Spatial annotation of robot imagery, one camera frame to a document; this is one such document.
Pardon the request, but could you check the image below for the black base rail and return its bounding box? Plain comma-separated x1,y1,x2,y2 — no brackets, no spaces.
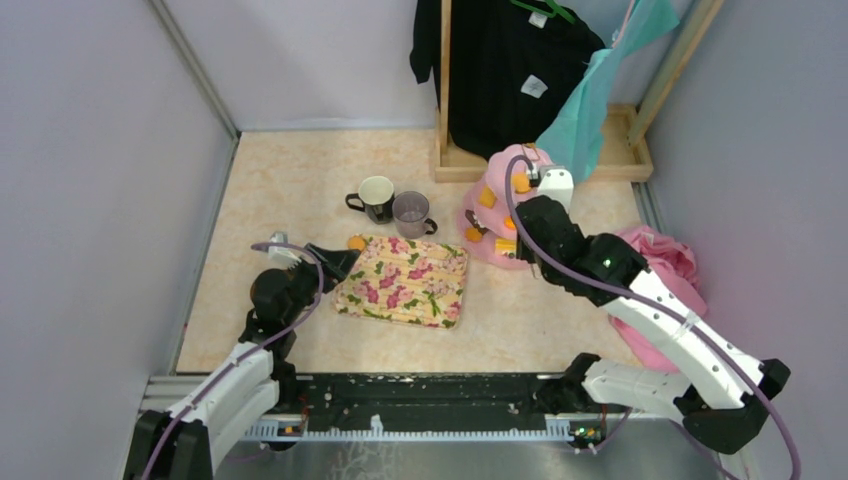
211,372,737,452

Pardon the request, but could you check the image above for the teal garment hanging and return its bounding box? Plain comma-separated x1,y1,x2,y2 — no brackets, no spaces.
536,0,680,184

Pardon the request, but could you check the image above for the round orange cookie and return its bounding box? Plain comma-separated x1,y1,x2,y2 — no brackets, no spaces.
347,235,367,252

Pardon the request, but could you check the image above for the black t-shirt on hanger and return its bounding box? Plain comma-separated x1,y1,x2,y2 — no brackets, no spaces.
448,1,605,159

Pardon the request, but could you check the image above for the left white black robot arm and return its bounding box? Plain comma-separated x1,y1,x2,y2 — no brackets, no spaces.
123,242,363,479

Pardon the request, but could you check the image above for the wooden clothes rack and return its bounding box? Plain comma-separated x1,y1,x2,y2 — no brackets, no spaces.
431,1,723,183

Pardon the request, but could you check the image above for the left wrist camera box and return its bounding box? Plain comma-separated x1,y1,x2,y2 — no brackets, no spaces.
267,231,301,269

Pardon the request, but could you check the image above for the pink three-tier cake stand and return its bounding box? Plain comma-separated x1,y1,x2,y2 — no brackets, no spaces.
456,144,552,270

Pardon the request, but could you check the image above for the floral rectangular tray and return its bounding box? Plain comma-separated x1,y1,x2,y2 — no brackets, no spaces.
334,234,470,330

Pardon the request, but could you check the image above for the yellow rectangular biscuit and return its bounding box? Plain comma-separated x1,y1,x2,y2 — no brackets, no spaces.
477,183,498,209

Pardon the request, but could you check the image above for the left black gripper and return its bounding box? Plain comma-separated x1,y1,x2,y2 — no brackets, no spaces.
282,243,361,327

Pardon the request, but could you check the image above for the yellow layered cake slice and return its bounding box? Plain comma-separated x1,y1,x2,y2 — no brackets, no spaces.
494,237,517,259

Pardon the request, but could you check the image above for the green clothes hanger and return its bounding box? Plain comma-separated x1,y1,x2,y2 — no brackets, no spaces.
510,0,576,24

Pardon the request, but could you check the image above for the black mug white inside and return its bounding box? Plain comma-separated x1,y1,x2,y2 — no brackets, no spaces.
345,176,395,225

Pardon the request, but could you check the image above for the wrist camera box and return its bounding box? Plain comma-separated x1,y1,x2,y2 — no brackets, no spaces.
267,231,301,269
537,165,574,213

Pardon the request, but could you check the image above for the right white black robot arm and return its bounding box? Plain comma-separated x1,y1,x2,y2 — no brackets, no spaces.
508,196,790,455

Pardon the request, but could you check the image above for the chocolate triangle cake slice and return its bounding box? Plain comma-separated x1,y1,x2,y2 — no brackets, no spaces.
464,210,488,233

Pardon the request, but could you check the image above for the round dotted biscuit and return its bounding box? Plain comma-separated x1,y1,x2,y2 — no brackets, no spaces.
511,173,532,194

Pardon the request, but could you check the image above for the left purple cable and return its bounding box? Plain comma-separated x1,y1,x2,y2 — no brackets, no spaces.
140,242,325,480

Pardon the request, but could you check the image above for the grey mug black handle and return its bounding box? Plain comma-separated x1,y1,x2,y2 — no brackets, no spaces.
392,191,438,240

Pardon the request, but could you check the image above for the pink crumpled towel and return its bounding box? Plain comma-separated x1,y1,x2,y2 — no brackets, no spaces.
609,225,708,373

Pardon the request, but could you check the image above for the orange flower-shaped cookie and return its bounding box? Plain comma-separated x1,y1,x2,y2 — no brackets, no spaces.
464,227,483,243

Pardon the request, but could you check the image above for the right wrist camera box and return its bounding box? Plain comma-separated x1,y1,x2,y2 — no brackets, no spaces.
537,165,574,213

